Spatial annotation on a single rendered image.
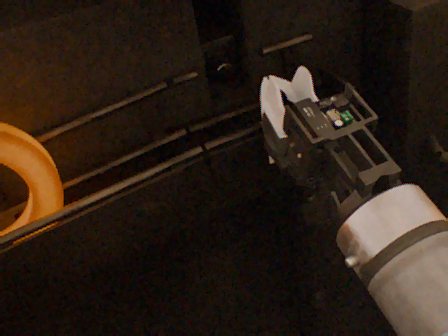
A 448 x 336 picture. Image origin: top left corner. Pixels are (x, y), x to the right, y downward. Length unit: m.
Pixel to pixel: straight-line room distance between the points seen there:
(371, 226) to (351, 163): 0.07
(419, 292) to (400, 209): 0.07
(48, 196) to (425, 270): 0.39
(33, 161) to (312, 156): 0.29
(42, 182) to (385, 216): 0.35
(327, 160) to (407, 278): 0.14
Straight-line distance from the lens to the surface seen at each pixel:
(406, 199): 0.49
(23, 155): 0.60
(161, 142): 0.68
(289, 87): 0.63
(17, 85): 0.65
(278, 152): 0.57
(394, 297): 0.47
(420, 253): 0.47
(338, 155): 0.53
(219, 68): 0.72
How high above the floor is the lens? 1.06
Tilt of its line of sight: 35 degrees down
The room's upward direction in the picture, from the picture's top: 11 degrees counter-clockwise
